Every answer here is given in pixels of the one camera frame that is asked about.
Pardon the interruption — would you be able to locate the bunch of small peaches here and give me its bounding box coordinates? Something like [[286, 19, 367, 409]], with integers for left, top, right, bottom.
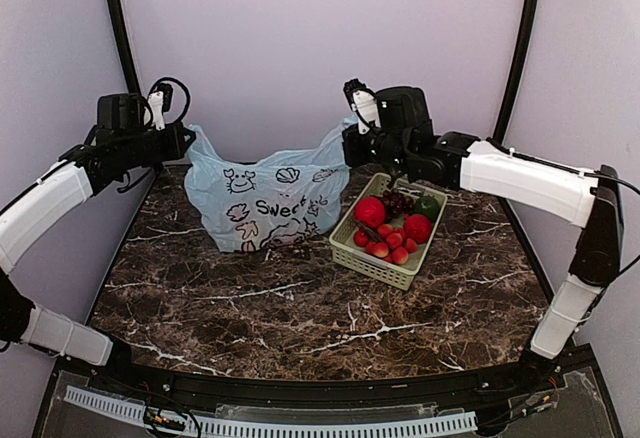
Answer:
[[352, 223, 418, 266]]

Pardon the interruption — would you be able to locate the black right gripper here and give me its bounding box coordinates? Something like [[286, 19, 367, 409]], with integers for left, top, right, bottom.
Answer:
[[340, 122, 410, 172]]

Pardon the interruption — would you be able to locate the dark purple grape bunch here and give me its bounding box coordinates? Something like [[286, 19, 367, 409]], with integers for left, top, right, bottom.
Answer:
[[380, 190, 415, 221]]

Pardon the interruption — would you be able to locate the pale green perforated basket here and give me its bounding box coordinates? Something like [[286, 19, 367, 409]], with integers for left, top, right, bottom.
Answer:
[[329, 173, 447, 291]]

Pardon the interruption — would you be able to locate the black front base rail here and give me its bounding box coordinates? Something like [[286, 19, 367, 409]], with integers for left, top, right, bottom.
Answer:
[[34, 345, 622, 437]]

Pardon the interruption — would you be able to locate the white slotted cable duct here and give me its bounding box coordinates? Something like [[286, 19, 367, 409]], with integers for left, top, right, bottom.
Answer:
[[63, 385, 478, 437]]

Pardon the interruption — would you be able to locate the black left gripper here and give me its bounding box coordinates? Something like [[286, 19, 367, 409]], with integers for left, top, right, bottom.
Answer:
[[120, 121, 197, 169]]

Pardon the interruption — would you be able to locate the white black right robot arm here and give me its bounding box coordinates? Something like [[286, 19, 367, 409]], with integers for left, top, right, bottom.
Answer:
[[342, 125, 627, 392]]

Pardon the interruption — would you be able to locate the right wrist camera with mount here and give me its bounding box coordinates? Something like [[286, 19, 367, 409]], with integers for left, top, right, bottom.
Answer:
[[343, 78, 381, 135]]

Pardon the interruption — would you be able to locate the black left corner frame post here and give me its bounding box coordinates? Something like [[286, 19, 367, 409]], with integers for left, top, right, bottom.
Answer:
[[106, 0, 141, 93]]

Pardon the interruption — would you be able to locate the black corner frame post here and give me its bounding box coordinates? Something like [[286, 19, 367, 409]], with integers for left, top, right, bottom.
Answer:
[[106, 0, 141, 93], [492, 0, 538, 143]]

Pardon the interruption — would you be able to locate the large red fruit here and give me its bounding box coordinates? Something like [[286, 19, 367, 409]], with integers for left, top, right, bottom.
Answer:
[[354, 196, 386, 228], [403, 214, 433, 245]]

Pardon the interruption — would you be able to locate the black right corner frame post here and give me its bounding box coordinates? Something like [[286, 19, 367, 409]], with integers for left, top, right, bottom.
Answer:
[[492, 0, 538, 143]]

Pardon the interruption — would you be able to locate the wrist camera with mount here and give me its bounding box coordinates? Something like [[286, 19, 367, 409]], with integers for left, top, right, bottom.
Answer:
[[343, 78, 381, 135], [144, 77, 191, 131]]

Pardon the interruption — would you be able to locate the large red fruit right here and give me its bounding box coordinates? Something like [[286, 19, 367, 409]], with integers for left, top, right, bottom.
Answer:
[[403, 214, 433, 245]]

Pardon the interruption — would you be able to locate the light blue printed plastic bag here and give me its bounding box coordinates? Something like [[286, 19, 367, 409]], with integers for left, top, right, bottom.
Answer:
[[184, 116, 356, 253]]

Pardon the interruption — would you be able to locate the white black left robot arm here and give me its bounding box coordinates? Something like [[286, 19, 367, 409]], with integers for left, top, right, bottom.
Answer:
[[1, 122, 196, 394]]

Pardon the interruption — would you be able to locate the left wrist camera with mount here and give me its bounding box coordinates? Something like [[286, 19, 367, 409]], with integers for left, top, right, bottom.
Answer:
[[144, 77, 191, 131]]

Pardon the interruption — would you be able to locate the large red fruit left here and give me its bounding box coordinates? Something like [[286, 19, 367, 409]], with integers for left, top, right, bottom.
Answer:
[[354, 196, 386, 228]]

